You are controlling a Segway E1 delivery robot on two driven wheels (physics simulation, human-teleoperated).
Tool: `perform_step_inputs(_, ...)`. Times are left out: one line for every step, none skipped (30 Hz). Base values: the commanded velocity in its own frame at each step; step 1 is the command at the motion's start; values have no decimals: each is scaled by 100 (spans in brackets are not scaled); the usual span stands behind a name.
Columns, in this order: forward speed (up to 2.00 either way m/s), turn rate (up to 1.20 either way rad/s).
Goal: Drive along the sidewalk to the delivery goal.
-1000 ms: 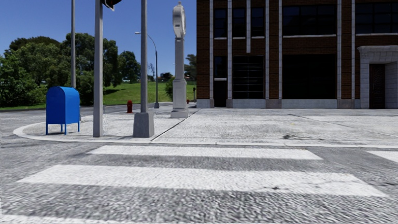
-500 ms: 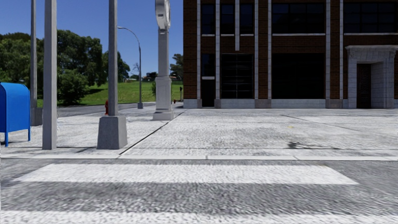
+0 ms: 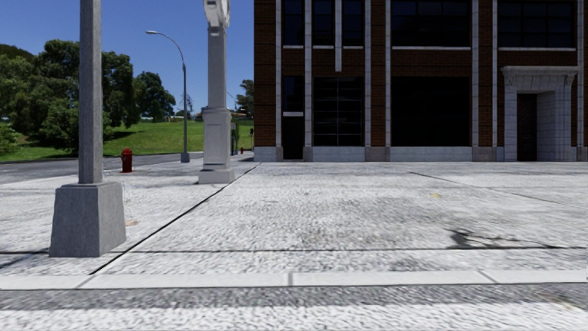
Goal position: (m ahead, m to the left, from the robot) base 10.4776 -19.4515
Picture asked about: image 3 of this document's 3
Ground grey street lamp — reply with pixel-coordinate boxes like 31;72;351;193
145;29;191;164

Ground red brick building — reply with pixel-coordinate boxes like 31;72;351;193
253;0;588;163

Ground trees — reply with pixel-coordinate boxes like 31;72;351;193
0;39;177;156

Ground tree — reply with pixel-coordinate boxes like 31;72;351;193
235;79;255;119

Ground grey street clock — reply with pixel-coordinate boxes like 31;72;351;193
198;0;237;185

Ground grey pole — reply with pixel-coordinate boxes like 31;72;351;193
48;0;127;258

